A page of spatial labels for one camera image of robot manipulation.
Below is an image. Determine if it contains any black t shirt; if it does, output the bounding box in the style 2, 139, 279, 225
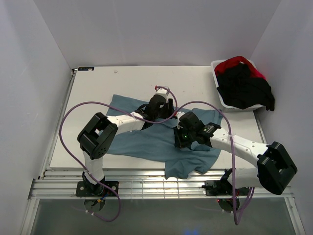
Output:
217, 64, 275, 111

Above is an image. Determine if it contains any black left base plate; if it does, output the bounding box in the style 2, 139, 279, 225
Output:
75, 181, 119, 197

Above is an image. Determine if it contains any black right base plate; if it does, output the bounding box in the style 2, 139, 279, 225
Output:
202, 180, 249, 196

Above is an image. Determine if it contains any purple cable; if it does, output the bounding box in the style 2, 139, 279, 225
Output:
175, 100, 255, 226
59, 85, 178, 222

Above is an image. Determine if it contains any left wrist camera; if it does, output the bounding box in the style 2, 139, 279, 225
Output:
155, 86, 170, 102

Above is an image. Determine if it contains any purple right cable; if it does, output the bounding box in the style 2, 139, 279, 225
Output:
175, 100, 255, 226

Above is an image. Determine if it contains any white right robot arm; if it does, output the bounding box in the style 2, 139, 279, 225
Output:
174, 112, 298, 195

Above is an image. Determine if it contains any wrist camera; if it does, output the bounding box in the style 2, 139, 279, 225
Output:
155, 86, 170, 102
176, 111, 185, 129

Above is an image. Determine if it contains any blue t shirt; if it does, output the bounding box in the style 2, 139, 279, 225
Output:
105, 94, 224, 180

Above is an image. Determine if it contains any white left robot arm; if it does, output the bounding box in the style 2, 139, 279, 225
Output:
77, 94, 174, 196

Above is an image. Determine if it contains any blue label sticker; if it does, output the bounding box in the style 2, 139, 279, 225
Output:
77, 67, 94, 71

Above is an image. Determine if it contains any aluminium frame rail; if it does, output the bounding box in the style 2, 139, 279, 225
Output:
19, 168, 306, 235

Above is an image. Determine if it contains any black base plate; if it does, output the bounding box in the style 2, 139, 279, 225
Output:
75, 181, 119, 197
202, 180, 249, 196

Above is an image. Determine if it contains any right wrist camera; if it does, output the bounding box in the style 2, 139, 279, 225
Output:
176, 111, 185, 129

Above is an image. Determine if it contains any red t shirt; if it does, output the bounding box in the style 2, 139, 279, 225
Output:
214, 56, 266, 80

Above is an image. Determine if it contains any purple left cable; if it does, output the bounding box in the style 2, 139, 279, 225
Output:
59, 85, 178, 222

